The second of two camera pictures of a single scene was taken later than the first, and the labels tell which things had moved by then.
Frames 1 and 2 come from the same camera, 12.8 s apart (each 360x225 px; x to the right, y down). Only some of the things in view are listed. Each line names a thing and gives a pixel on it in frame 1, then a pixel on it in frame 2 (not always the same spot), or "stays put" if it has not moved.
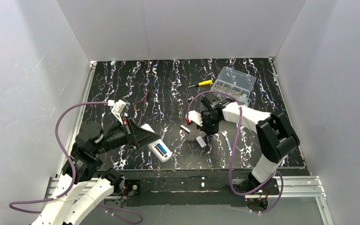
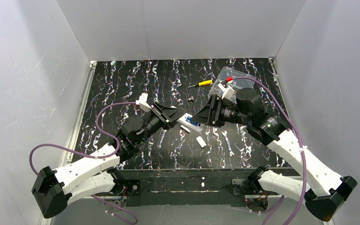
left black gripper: (129, 132) to (161, 116)
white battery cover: (201, 141) stays put
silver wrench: (225, 133) stays put
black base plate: (183, 188) stays put
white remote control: (162, 151) to (182, 120)
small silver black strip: (185, 128) stays put
